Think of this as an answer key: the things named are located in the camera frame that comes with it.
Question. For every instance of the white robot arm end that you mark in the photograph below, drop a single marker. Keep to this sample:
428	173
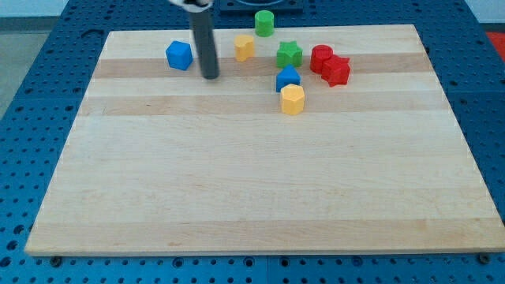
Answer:
193	6

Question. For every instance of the yellow hexagon block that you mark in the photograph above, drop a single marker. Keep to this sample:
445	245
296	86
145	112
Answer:
292	99

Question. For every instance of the blue triangle block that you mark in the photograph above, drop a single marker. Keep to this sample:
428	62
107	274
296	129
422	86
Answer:
288	75

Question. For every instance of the light wooden board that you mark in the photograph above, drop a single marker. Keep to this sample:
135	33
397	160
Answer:
161	162

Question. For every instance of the green star block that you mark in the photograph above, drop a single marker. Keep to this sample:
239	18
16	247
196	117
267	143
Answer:
289	53

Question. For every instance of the yellow heart block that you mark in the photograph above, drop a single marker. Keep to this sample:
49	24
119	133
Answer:
244	46

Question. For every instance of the red star block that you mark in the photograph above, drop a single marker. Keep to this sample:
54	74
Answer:
336	71

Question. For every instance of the red cylinder block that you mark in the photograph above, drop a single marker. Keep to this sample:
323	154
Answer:
320	54

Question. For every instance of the blue cube block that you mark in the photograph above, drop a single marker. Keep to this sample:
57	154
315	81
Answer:
179	55

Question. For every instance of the green cylinder block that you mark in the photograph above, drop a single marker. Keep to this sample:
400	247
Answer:
264	23

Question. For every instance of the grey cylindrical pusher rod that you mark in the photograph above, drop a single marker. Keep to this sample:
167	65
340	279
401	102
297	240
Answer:
202	26

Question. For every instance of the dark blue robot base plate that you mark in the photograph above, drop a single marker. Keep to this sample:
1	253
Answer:
252	6

